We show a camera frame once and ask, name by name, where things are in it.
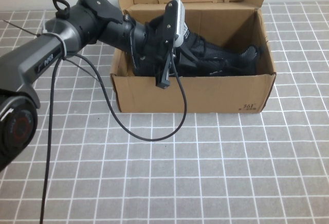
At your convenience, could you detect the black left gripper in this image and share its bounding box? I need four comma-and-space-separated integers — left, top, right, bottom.
133, 20, 197, 90

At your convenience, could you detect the brown cardboard shoe box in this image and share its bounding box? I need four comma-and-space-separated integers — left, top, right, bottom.
109, 0, 277, 114

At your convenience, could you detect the white zip tie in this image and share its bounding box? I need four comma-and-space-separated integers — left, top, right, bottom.
42, 21, 69, 61

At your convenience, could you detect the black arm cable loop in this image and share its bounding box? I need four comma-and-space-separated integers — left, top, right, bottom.
43, 0, 70, 18

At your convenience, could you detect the black left camera cable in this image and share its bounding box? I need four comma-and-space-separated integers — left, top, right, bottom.
38, 46, 188, 224

